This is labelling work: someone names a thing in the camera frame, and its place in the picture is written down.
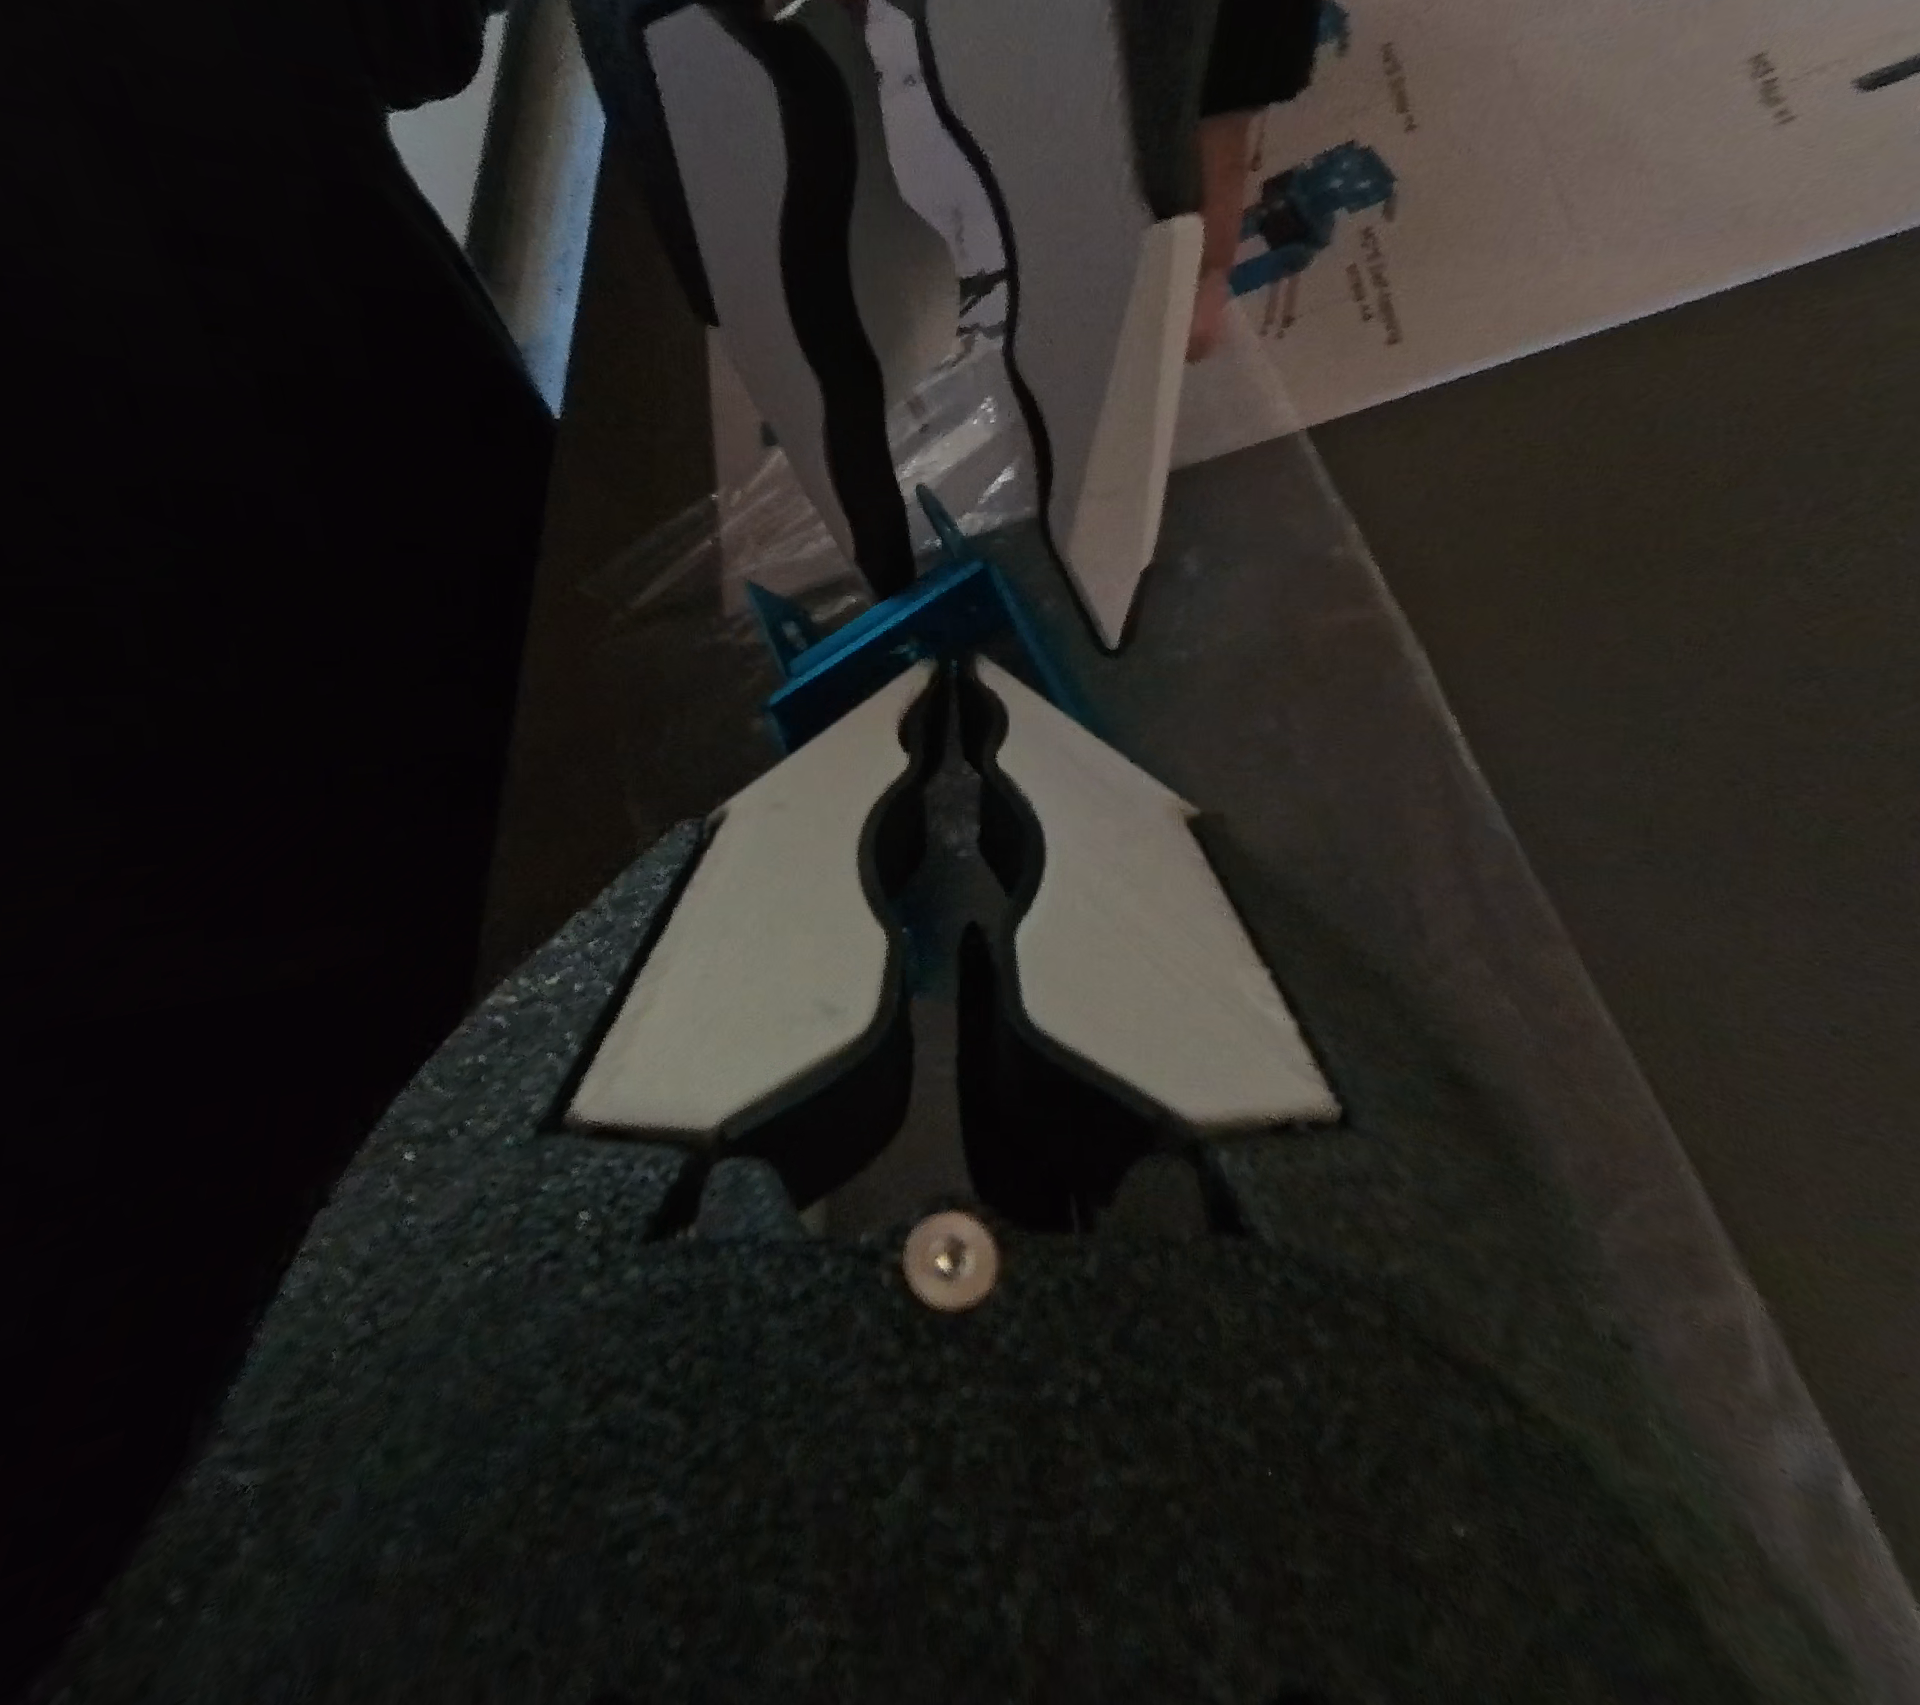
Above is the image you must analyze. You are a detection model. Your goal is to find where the white instruction sheet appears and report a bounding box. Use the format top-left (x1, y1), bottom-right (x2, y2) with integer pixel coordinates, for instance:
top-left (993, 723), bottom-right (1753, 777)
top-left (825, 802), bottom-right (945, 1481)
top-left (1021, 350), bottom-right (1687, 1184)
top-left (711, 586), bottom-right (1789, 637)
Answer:
top-left (703, 0), bottom-right (1920, 582)

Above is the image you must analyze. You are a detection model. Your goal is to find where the blue metal U bracket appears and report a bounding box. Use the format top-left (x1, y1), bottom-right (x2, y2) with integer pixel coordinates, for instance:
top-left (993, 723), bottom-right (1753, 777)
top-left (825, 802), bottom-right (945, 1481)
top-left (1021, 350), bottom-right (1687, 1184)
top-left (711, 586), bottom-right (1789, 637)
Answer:
top-left (741, 481), bottom-right (1127, 995)

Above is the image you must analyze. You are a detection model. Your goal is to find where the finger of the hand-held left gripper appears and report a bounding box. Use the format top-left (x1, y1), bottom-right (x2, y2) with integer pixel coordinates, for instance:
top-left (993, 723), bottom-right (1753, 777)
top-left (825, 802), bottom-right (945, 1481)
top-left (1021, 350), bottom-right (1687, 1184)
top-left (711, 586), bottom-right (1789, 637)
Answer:
top-left (925, 0), bottom-right (1206, 656)
top-left (641, 0), bottom-right (920, 604)

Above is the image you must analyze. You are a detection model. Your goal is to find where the large clear plastic bag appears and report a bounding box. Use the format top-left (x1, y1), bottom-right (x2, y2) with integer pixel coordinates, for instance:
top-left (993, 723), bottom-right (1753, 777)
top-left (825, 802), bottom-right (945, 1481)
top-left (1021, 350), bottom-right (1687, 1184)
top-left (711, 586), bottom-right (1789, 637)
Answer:
top-left (622, 340), bottom-right (1862, 1705)

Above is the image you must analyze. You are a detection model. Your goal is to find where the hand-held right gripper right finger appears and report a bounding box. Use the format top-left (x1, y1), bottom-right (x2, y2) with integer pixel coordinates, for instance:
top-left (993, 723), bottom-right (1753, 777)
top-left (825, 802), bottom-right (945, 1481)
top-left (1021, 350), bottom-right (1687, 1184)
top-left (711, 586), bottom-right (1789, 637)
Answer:
top-left (944, 652), bottom-right (1344, 1218)

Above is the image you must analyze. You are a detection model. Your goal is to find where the person's left hand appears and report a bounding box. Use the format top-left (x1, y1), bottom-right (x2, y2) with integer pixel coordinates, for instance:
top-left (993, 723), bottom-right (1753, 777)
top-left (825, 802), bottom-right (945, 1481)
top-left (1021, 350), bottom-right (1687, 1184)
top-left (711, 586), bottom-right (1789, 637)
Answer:
top-left (1184, 111), bottom-right (1260, 368)

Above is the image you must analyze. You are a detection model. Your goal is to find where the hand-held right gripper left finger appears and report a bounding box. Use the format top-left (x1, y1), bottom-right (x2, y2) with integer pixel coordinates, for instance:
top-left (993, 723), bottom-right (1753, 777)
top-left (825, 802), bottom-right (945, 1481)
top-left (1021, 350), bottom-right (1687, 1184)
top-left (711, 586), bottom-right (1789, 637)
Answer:
top-left (561, 652), bottom-right (961, 1213)

